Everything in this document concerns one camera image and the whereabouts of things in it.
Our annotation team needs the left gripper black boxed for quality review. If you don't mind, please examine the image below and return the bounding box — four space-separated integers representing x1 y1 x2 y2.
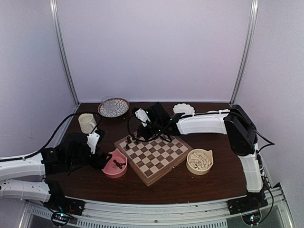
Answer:
67 146 112 170

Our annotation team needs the wooden chess board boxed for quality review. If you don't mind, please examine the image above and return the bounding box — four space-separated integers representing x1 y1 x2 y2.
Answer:
114 136 192 186

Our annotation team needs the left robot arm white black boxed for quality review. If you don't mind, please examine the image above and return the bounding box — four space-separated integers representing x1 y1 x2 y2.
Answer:
0 130 111 211

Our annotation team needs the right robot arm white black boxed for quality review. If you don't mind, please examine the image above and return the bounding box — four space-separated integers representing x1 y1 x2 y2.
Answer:
132 102 265 210

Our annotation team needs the white scalloped bowl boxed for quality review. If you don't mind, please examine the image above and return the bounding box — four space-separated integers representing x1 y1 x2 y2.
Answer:
173 103 195 115

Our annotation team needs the cream ribbed mug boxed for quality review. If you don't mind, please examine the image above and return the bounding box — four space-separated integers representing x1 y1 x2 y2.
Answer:
78 113 97 134

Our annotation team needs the pink bowl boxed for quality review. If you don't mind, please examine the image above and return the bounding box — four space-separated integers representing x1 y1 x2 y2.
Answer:
102 149 128 179

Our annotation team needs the patterned ceramic plate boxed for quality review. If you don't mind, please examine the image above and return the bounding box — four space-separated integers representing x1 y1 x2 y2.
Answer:
97 98 130 118

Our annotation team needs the cream spouted bowl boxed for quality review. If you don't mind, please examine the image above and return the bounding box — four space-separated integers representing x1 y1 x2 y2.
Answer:
186 149 214 175

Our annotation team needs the clear drinking glass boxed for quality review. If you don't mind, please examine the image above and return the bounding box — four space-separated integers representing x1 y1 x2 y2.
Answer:
102 95 115 115

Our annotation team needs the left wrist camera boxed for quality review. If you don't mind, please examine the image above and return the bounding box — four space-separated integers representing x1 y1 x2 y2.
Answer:
87 129 105 154

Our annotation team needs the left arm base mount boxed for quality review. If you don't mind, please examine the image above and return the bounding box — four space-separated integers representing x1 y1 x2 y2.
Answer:
43 196 85 227

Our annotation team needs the front aluminium rail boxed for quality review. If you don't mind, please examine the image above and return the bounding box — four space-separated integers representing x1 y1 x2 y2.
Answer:
17 187 295 228

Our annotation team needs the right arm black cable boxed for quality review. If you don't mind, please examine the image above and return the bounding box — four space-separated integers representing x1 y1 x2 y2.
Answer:
251 123 276 155

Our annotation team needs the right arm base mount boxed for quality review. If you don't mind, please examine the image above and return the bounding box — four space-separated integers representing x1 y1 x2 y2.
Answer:
227 192 268 226

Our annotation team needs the left aluminium frame post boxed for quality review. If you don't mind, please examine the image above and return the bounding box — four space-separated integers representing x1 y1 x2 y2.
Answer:
49 0 80 106

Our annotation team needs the aluminium frame post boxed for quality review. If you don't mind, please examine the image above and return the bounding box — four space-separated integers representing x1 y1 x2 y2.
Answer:
229 0 259 106
49 0 80 106

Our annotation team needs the right aluminium frame post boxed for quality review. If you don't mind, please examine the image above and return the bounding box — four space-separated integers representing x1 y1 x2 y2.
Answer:
229 0 259 106

